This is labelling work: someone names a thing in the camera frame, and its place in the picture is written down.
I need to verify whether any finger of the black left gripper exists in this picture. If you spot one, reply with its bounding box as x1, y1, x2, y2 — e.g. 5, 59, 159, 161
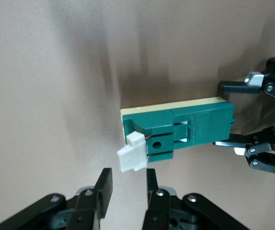
213, 134, 250, 155
218, 71, 265, 94

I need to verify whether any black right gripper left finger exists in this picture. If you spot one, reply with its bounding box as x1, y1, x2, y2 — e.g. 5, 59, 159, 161
67, 168, 113, 230

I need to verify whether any green load switch white lever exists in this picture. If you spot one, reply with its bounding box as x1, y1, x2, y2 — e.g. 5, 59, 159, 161
117, 96, 236, 173

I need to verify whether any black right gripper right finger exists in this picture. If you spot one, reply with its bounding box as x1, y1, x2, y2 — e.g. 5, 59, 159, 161
142, 168, 171, 230

